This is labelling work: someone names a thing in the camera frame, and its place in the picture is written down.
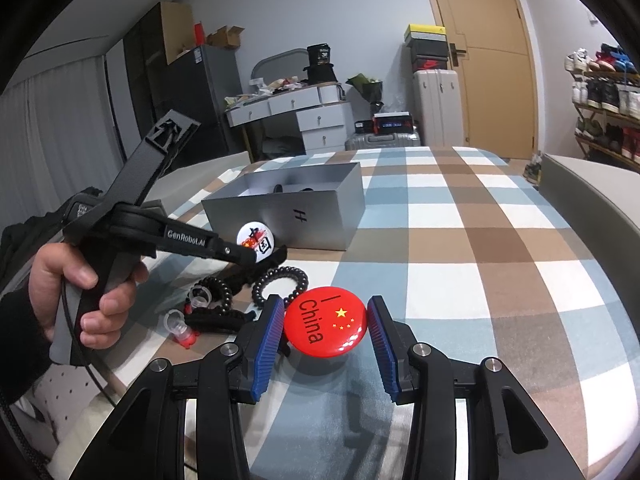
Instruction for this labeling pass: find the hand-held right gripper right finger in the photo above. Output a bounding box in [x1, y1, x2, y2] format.
[366, 295, 588, 480]

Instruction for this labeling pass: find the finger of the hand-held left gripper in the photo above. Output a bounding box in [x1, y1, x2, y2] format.
[150, 214, 257, 265]
[102, 109, 202, 207]

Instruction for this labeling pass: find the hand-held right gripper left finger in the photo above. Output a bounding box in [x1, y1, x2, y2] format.
[70, 294, 286, 480]

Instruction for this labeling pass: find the long black hair clip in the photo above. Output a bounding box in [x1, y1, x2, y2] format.
[220, 244, 289, 287]
[184, 307, 257, 334]

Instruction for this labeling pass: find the clear and red small ornament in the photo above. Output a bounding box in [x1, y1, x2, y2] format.
[185, 286, 213, 308]
[164, 309, 201, 351]

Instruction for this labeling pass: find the white round badge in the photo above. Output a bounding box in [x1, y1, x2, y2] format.
[236, 222, 274, 264]

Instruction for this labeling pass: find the black bead bracelet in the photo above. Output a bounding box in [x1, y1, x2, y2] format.
[252, 266, 309, 309]
[186, 277, 235, 312]

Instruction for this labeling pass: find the red round badge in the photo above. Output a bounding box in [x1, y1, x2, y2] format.
[284, 285, 369, 359]

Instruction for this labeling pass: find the silver cardboard box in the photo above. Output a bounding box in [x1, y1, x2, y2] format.
[201, 162, 366, 252]

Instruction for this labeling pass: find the person's left forearm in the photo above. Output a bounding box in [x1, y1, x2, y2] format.
[0, 287, 53, 408]

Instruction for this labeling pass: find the person's left hand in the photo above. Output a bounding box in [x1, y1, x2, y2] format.
[27, 242, 151, 350]

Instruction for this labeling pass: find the grey refrigerator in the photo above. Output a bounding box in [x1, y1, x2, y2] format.
[165, 44, 247, 165]

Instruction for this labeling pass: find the dark wardrobe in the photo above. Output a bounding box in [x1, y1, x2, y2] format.
[122, 2, 168, 171]

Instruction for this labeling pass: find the white curtain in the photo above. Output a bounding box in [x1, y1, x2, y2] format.
[0, 54, 132, 213]

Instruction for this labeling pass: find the person's dark clothing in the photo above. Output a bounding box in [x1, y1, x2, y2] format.
[0, 187, 101, 296]

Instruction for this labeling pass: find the flat cardboard sheet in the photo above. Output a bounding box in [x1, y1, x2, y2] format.
[160, 1, 197, 65]

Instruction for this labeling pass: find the clutter of small toiletries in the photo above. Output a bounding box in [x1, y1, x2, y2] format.
[224, 76, 323, 109]

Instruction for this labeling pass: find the open cardboard box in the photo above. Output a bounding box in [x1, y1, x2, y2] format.
[206, 25, 246, 50]

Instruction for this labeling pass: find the arched mirror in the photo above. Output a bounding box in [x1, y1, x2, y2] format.
[249, 48, 309, 95]

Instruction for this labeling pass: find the white drawer dresser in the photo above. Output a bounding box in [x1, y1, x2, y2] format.
[224, 82, 357, 155]

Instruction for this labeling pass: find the white dotted cloth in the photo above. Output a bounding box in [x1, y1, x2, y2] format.
[15, 357, 131, 466]

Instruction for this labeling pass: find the black round tub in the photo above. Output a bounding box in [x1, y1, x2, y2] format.
[306, 45, 335, 67]

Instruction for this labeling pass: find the silver suitcase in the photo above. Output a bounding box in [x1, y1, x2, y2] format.
[344, 130, 422, 152]

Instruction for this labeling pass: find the green and black bag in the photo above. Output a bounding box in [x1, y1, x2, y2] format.
[346, 72, 385, 117]

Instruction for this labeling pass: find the dark sneaker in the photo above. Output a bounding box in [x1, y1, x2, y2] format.
[522, 152, 544, 186]

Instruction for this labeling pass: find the white suitcase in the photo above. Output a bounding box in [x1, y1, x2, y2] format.
[411, 67, 467, 149]

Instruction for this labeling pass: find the black and red shoe box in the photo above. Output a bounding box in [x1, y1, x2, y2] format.
[410, 55, 451, 72]

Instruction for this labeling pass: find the grey shoe box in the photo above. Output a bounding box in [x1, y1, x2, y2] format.
[407, 40, 451, 59]

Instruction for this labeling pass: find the yellow and black shoe box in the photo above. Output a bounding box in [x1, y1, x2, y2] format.
[403, 23, 447, 44]

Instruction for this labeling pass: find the wooden door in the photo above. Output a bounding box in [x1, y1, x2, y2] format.
[416, 0, 537, 161]

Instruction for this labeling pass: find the wooden shoe rack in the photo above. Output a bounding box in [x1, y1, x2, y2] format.
[570, 67, 640, 167]

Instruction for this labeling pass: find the shoe rack with shoes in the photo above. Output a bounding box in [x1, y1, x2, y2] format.
[564, 42, 640, 162]

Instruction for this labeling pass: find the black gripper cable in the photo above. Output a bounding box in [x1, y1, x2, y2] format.
[60, 282, 121, 408]

